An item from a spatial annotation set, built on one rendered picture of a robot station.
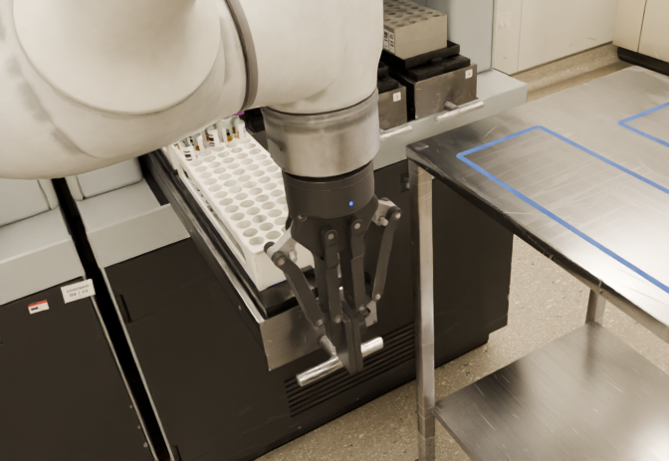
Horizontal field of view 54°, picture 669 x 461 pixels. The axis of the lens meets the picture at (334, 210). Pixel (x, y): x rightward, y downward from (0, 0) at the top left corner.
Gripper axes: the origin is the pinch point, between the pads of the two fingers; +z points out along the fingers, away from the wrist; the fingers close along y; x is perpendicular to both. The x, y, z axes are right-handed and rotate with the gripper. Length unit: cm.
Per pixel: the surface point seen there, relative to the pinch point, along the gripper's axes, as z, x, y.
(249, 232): -5.9, -14.1, 3.6
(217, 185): -6.2, -25.1, 3.3
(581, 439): 52, -5, -44
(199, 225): -0.4, -27.1, 6.2
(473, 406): 52, -20, -33
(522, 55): 63, -166, -174
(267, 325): 0.1, -6.1, 6.0
